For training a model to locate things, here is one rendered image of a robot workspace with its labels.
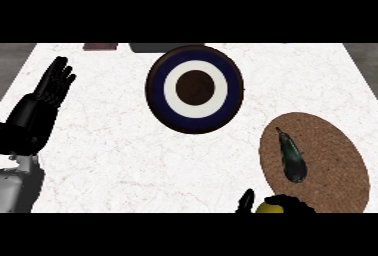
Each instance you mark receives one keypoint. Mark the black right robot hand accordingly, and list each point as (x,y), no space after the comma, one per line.
(290,203)

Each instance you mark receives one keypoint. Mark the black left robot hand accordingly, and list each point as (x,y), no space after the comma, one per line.
(45,91)

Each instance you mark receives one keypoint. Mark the yellow lemon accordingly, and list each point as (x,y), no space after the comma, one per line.
(269,208)

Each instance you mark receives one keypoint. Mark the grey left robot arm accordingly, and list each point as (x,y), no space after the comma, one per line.
(15,186)

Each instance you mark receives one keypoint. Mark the brown oval placemat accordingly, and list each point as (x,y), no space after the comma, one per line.
(325,160)

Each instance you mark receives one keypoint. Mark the blue and white round plate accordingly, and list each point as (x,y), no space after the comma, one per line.
(195,89)

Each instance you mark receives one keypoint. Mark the dark green eggplant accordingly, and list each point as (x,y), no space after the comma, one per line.
(293,159)

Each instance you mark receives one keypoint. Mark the dark red flat object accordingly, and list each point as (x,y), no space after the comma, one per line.
(101,46)

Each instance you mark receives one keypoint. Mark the dark grey flat object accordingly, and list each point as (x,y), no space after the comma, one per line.
(160,47)

